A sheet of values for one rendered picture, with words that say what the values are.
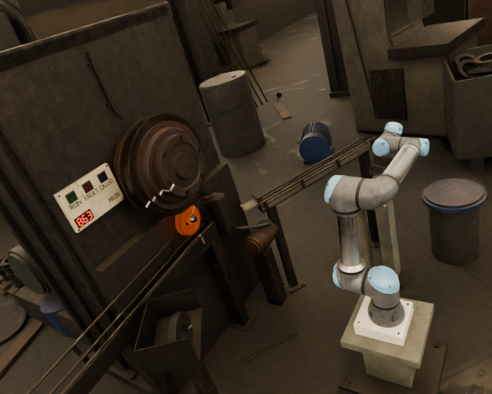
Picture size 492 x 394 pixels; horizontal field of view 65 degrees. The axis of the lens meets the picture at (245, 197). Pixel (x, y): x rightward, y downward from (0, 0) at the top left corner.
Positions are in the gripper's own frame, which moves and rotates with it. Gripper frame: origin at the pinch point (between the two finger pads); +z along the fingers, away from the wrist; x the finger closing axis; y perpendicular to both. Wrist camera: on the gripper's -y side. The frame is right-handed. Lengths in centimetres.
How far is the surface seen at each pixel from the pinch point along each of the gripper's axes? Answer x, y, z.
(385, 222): -2.6, -7.1, 22.4
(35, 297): 100, 192, 114
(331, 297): 20, 7, 73
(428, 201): -27.1, -23.2, 17.5
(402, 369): 63, -37, 42
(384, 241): -2.6, -10.0, 35.9
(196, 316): 98, 44, 22
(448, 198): -29.5, -32.1, 13.0
